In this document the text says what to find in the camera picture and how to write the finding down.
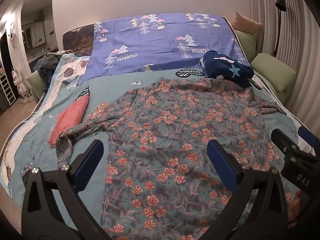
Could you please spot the navy star fleece garment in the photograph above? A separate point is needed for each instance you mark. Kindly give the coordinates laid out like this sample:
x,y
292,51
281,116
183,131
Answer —
x,y
225,70

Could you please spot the pleated curtain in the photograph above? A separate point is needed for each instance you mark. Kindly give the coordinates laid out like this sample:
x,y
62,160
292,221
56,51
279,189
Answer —
x,y
300,55

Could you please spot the green cushion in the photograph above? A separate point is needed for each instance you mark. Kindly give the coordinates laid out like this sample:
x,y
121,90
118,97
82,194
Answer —
x,y
35,82
275,72
246,43

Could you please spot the pile of dark clothes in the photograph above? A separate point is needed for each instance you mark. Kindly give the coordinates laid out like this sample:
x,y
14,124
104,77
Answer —
x,y
48,65

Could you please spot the black floor lamp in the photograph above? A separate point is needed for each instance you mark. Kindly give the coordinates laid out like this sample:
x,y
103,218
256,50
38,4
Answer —
x,y
281,3

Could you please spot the floral print shirt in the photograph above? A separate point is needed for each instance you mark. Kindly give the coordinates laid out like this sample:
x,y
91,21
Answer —
x,y
162,135

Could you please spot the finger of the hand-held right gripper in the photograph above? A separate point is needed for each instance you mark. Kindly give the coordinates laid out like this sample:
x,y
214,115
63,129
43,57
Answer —
x,y
282,140

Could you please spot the white figurine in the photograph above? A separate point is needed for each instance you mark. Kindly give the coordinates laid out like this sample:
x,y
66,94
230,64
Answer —
x,y
18,80

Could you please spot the white kitchen cabinet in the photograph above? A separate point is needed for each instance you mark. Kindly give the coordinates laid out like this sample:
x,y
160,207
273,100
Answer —
x,y
37,33

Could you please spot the white rack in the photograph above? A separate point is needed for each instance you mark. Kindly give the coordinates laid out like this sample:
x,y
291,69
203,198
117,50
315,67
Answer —
x,y
7,90

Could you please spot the dark brown printed mattress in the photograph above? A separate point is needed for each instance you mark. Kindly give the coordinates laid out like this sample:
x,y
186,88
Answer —
x,y
80,40

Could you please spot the purple tree print sheet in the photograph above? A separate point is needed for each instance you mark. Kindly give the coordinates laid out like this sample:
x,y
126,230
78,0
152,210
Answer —
x,y
155,45

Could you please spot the person's right hand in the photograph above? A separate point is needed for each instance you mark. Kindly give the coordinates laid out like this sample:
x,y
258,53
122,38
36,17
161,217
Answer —
x,y
295,205

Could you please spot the peach pillow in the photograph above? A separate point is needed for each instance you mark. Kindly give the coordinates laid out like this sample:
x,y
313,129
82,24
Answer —
x,y
246,22

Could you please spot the pink folded cloth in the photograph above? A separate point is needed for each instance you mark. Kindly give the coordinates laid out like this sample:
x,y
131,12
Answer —
x,y
70,117

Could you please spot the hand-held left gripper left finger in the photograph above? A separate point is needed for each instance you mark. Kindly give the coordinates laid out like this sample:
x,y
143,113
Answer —
x,y
88,163

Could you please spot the white patchwork quilt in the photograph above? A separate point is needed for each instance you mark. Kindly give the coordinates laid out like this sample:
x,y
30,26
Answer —
x,y
72,67

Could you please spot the teal printed blanket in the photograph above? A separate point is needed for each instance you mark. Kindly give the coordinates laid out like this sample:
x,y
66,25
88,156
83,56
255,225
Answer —
x,y
45,142

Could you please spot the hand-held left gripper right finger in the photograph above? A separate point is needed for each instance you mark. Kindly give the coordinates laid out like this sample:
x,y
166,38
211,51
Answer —
x,y
221,163

